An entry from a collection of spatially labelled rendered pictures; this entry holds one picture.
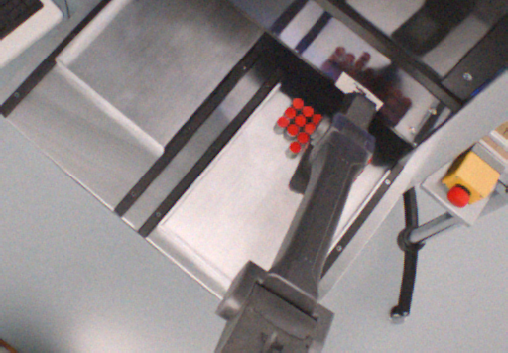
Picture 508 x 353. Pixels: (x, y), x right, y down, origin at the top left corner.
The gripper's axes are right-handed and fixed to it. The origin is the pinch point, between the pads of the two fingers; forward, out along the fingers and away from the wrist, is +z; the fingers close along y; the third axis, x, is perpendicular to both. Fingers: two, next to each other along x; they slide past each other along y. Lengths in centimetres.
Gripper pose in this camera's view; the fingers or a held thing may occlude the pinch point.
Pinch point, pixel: (308, 181)
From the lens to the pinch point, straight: 126.7
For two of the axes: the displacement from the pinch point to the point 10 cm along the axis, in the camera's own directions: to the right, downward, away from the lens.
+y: 4.2, -8.5, 3.1
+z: -0.6, 3.2, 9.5
